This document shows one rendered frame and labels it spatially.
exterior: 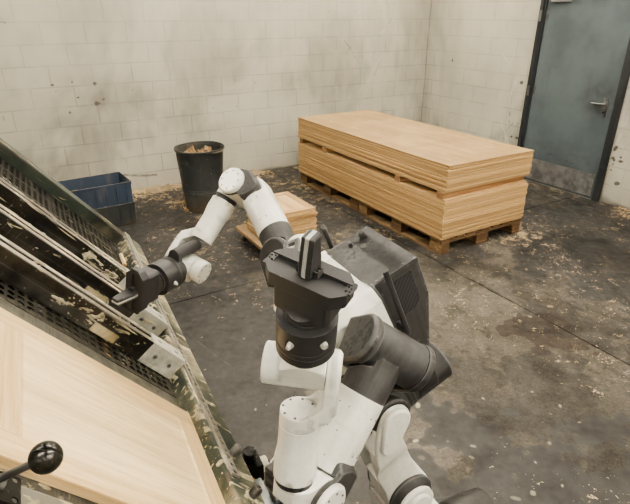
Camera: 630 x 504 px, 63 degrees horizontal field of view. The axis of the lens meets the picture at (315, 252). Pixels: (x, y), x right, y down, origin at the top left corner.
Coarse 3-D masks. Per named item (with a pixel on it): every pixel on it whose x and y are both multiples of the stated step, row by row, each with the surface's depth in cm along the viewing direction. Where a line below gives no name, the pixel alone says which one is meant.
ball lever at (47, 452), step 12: (36, 444) 60; (48, 444) 60; (36, 456) 59; (48, 456) 59; (60, 456) 60; (12, 468) 63; (24, 468) 61; (36, 468) 59; (48, 468) 59; (0, 480) 63
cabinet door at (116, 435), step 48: (0, 336) 99; (48, 336) 114; (0, 384) 87; (48, 384) 99; (96, 384) 114; (0, 432) 78; (48, 432) 87; (96, 432) 98; (144, 432) 113; (192, 432) 132; (48, 480) 79; (96, 480) 86; (144, 480) 98; (192, 480) 112
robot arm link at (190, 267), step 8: (192, 240) 142; (176, 248) 136; (184, 248) 138; (192, 248) 140; (200, 248) 144; (168, 256) 137; (176, 256) 136; (184, 256) 138; (192, 256) 142; (176, 264) 135; (184, 264) 139; (192, 264) 140; (200, 264) 140; (208, 264) 142; (184, 272) 137; (192, 272) 140; (200, 272) 140; (208, 272) 144; (184, 280) 138; (192, 280) 142; (200, 280) 142
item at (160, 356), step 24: (0, 240) 123; (0, 264) 121; (24, 264) 124; (24, 288) 126; (48, 288) 128; (72, 288) 132; (72, 312) 134; (96, 312) 137; (120, 336) 142; (144, 336) 146; (144, 360) 148; (168, 360) 152
